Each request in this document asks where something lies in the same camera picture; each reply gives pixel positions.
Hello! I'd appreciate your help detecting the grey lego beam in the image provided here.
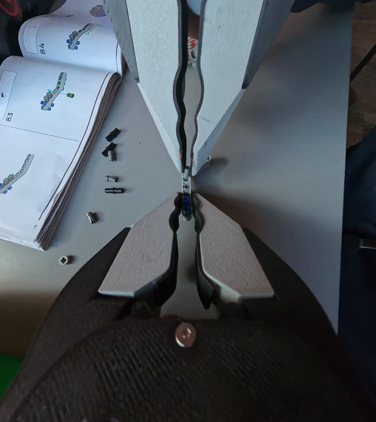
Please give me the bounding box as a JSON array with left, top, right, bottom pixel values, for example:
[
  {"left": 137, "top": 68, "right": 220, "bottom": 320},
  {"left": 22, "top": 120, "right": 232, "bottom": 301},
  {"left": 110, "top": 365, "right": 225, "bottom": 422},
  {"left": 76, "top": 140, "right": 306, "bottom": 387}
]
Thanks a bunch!
[{"left": 181, "top": 166, "right": 194, "bottom": 221}]

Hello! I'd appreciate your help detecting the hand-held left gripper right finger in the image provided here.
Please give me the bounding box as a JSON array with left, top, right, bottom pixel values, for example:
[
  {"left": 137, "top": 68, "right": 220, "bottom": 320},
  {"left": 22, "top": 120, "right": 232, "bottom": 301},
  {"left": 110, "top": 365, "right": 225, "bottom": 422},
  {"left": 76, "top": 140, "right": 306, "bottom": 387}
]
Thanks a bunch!
[{"left": 193, "top": 193, "right": 275, "bottom": 317}]

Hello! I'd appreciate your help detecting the lego instruction booklet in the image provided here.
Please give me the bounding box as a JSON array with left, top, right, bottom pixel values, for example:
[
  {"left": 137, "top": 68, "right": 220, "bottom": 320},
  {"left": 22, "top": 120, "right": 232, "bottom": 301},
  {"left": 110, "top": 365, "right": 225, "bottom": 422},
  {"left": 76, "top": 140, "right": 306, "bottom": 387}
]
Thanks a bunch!
[{"left": 0, "top": 0, "right": 124, "bottom": 252}]

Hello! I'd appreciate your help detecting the grey lego panel red sticker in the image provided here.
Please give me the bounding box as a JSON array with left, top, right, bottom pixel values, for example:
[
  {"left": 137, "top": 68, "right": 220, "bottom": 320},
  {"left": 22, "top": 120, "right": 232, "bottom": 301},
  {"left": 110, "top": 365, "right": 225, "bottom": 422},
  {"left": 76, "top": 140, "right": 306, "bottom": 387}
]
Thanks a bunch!
[{"left": 187, "top": 37, "right": 201, "bottom": 67}]

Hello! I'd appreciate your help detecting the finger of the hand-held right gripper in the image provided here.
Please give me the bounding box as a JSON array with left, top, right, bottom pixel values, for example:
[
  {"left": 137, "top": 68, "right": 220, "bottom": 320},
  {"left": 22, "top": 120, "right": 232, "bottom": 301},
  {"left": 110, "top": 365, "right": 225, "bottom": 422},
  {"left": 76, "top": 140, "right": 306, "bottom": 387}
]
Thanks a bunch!
[
  {"left": 191, "top": 0, "right": 294, "bottom": 176},
  {"left": 104, "top": 0, "right": 187, "bottom": 174}
]

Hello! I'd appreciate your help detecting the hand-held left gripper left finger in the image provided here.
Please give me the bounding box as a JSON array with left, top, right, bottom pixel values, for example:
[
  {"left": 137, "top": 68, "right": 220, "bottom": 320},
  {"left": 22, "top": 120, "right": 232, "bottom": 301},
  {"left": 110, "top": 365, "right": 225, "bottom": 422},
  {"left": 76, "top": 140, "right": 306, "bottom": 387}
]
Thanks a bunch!
[{"left": 98, "top": 193, "right": 179, "bottom": 317}]

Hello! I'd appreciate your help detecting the person's dark blue clothing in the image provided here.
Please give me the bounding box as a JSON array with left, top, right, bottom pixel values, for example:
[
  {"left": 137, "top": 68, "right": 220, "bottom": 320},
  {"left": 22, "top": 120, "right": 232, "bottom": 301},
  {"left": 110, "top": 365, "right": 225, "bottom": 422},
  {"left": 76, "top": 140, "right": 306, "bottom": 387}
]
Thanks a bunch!
[{"left": 338, "top": 105, "right": 376, "bottom": 422}]

